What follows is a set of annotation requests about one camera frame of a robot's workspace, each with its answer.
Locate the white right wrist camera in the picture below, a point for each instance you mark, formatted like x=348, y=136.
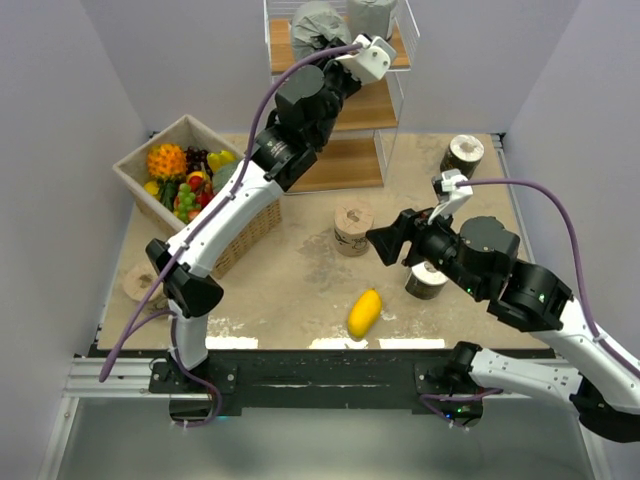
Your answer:
x=450, y=195

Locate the brown roll left edge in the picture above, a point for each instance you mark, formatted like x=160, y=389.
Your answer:
x=137, y=283

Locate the black white roll centre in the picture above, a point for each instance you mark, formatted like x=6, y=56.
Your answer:
x=425, y=282

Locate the yellow bananas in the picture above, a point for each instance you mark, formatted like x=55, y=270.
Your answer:
x=217, y=160

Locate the wicker basket with cloth liner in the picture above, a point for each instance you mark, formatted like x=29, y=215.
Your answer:
x=187, y=132

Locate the brown roll centre table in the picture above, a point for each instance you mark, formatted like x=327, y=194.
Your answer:
x=351, y=222

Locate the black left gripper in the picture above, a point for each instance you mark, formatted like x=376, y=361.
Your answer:
x=332, y=66

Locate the green grape bunch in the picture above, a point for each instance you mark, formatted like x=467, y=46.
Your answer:
x=185, y=207

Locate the dark purple grapes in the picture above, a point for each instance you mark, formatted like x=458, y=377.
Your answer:
x=196, y=160

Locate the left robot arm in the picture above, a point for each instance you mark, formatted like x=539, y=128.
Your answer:
x=273, y=163

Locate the grey roll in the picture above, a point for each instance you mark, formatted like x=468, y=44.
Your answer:
x=372, y=17
x=317, y=25

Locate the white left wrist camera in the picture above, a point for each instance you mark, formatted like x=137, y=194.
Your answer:
x=371, y=62

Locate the green netted melon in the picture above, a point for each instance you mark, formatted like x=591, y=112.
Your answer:
x=222, y=176

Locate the white wire wooden shelf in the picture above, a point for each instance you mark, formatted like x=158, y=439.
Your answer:
x=361, y=145

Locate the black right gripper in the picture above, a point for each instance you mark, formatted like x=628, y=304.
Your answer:
x=412, y=225

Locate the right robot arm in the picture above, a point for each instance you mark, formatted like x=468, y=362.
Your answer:
x=596, y=385

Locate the black white roll back corner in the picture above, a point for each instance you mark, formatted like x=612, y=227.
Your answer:
x=464, y=153

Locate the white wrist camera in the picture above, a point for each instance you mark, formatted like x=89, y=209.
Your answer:
x=371, y=62
x=450, y=195

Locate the orange pineapple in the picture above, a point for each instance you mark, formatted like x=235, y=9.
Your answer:
x=166, y=162

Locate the yellow mango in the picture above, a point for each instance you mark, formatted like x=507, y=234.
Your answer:
x=364, y=314

